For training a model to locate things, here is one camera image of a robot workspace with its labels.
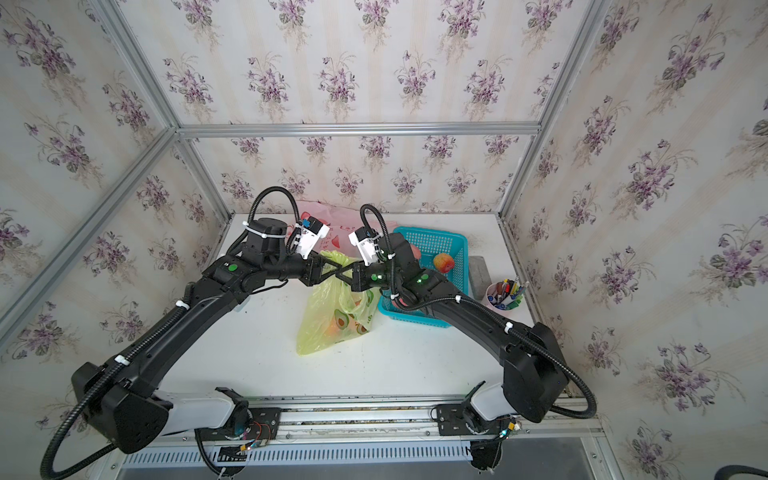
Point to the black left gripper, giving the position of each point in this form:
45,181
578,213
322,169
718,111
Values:
314,267

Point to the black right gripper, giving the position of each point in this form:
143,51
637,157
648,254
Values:
358,281

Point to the yellow-green plastic bag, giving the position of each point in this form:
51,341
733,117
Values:
334,314

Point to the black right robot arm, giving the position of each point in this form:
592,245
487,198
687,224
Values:
536,378

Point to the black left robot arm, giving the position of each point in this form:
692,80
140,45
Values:
118,397

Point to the pink plastic bag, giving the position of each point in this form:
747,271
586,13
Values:
341,222

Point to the red-yellow wrinkled peach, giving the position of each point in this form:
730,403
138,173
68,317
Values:
443,263

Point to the teal plastic basket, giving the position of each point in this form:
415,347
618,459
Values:
432,243

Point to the grey sharpening stone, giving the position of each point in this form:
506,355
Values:
479,277

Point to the cup of coloured pens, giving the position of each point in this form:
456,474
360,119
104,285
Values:
506,295

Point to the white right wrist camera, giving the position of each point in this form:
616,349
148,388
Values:
366,243

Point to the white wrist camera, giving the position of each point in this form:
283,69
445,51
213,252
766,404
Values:
366,243
310,231

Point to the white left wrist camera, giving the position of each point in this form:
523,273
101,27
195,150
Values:
310,231

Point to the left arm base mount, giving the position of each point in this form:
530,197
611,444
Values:
243,434

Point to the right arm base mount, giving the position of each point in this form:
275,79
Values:
459,419

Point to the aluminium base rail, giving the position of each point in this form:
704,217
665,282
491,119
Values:
361,430

